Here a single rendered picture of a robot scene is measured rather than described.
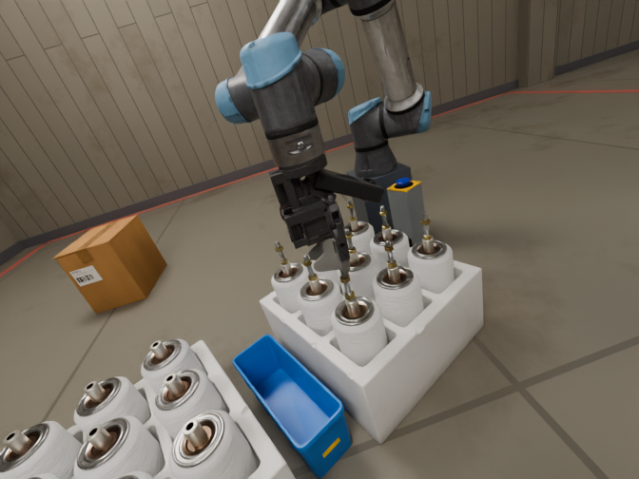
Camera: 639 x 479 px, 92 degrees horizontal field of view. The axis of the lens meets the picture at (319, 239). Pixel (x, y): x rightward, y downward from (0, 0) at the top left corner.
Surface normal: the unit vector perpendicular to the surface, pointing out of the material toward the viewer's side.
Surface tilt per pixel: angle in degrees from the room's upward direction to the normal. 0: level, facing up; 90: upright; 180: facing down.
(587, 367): 0
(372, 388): 90
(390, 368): 90
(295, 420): 0
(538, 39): 90
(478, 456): 0
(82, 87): 90
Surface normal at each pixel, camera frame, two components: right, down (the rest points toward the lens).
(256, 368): 0.59, 0.19
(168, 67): 0.20, 0.41
